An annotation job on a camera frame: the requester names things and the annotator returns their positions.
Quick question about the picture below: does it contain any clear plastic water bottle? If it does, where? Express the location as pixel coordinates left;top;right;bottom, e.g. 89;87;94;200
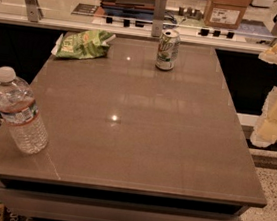
0;66;49;155

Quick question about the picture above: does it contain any green jalapeno chip bag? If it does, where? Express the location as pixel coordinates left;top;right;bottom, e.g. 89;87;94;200
51;30;116;60

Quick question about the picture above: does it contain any yellow printed bag under table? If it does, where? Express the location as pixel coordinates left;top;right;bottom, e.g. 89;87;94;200
0;203;26;221

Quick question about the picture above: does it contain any brown cardboard box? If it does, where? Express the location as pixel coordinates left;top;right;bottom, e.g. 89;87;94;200
204;0;251;30

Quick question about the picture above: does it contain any green white soda can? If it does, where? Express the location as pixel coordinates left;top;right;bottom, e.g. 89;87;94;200
155;29;181;71

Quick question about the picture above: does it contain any grey table drawer front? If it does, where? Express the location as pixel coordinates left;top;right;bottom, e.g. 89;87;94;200
0;187;242;221

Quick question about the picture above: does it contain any middle metal glass bracket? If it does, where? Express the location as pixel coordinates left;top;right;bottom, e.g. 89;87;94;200
151;0;167;37

